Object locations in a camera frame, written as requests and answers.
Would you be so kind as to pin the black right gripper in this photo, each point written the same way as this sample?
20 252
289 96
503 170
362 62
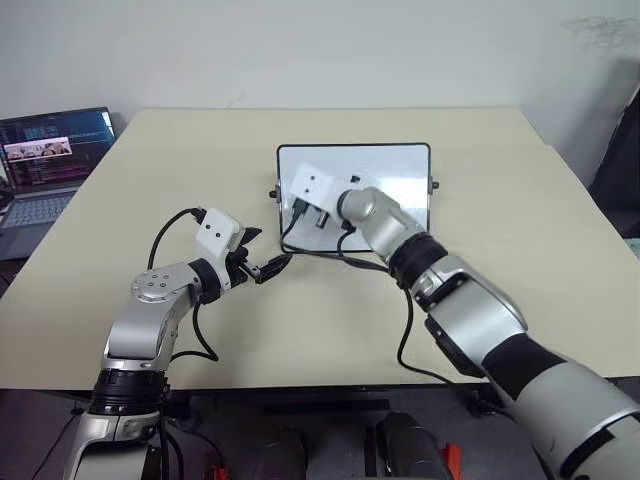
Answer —
321 219

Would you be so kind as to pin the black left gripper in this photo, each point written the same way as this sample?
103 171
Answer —
237 267

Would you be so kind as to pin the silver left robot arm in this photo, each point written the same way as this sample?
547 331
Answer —
145 320

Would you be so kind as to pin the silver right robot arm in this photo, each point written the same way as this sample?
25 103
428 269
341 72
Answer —
475 310

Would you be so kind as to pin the small red clamp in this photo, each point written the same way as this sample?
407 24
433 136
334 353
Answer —
451 456
216 472

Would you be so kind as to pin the open grey laptop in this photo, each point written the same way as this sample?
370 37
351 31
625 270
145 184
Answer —
42 165

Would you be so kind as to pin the dark rounded shape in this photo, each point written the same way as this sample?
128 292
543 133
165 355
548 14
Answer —
407 445

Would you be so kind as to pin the black chair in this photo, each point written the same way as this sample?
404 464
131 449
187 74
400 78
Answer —
617 165

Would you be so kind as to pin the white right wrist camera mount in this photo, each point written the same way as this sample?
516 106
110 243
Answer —
312 184

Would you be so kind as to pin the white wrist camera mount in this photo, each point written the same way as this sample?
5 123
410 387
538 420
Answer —
312 184
216 231

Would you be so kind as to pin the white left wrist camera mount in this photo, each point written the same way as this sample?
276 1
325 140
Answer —
216 231

